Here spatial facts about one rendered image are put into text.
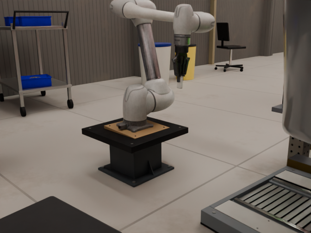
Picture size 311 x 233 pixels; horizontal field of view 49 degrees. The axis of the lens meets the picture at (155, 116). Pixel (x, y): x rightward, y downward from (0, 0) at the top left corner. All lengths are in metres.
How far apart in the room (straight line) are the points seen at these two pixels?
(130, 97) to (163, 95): 0.25
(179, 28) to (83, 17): 3.83
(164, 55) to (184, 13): 3.34
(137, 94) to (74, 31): 3.46
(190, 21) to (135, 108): 0.64
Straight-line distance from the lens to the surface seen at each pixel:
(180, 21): 1.82
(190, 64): 5.74
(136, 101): 2.10
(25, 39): 5.09
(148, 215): 1.84
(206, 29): 1.96
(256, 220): 1.72
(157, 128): 2.20
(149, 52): 2.28
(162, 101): 2.23
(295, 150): 2.47
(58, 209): 1.29
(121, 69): 6.03
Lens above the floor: 0.98
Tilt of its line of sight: 16 degrees down
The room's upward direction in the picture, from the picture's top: 1 degrees counter-clockwise
